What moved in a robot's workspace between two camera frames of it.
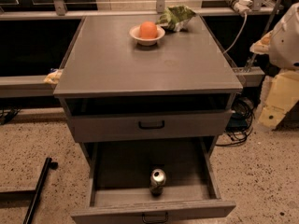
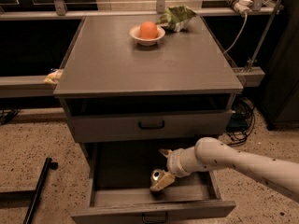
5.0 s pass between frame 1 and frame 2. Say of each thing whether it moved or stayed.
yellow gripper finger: moved
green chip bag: stayed
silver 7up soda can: stayed
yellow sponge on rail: stayed
